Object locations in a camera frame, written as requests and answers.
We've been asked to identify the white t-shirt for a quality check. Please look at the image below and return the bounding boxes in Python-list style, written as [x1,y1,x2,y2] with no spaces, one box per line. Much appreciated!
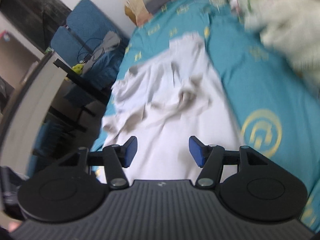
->
[102,33,244,183]

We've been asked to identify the teal patterned bed sheet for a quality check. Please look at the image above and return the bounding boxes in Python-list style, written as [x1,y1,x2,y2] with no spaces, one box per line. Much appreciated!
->
[94,0,320,230]

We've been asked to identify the white desk with black legs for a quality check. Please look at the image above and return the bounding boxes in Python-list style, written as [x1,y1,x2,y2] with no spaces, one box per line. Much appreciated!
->
[0,52,113,215]

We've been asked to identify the yellow plush toy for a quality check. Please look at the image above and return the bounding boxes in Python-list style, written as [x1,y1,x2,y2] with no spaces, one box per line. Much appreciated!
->
[72,63,84,75]

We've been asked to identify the blue covered chair near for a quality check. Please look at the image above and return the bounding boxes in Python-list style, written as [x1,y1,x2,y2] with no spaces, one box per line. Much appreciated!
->
[66,0,129,89]

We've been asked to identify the blue covered chair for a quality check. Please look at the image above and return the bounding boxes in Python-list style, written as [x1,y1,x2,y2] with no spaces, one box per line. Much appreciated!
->
[66,0,129,89]
[50,26,89,66]

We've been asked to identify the grey cloth on chair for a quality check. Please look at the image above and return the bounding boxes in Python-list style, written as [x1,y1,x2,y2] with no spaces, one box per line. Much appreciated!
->
[82,31,121,74]

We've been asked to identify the cardboard box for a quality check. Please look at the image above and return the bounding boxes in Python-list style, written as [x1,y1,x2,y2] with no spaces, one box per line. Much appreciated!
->
[0,31,40,88]

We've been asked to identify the blue covered chair far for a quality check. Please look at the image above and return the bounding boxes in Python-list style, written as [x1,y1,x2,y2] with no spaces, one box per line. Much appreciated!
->
[50,26,89,66]

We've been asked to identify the green fleece blanket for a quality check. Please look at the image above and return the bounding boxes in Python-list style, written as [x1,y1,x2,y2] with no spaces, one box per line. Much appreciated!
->
[236,0,319,88]

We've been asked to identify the black cable on chair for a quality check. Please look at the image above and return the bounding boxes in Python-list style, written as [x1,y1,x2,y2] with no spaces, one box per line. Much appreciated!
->
[76,37,106,65]

